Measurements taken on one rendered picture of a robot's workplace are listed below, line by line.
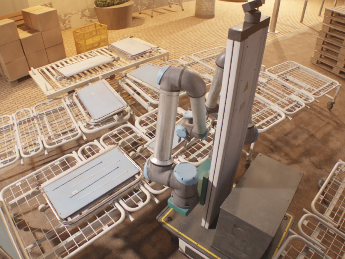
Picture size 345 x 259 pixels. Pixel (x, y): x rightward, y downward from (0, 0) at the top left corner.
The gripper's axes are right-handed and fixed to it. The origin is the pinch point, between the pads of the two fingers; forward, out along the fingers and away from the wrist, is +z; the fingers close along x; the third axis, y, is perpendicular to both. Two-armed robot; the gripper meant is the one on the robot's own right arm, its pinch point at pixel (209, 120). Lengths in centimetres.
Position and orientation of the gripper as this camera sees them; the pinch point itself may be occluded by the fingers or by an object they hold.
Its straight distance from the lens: 243.9
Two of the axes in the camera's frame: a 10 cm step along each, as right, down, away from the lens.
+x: 7.4, 5.6, -3.7
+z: -1.5, 6.8, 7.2
